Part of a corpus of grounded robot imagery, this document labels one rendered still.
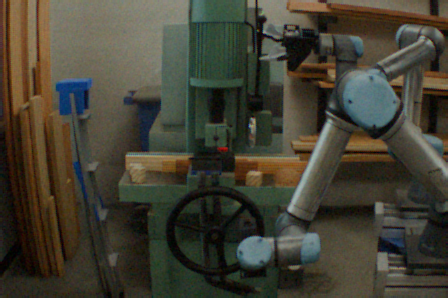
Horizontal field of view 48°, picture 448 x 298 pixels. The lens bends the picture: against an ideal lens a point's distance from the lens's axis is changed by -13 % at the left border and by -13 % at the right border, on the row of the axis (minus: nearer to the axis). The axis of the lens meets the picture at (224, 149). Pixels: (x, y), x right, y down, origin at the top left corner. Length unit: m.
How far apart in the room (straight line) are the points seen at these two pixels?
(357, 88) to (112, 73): 3.18
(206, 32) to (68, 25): 2.57
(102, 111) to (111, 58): 0.41
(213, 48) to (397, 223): 0.89
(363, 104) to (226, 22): 0.74
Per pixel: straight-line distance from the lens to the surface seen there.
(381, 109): 1.20
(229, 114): 1.99
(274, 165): 1.94
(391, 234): 2.02
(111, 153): 4.32
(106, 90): 4.24
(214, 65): 1.80
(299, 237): 1.31
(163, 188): 1.80
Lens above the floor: 1.41
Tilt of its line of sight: 13 degrees down
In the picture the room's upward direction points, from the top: 1 degrees clockwise
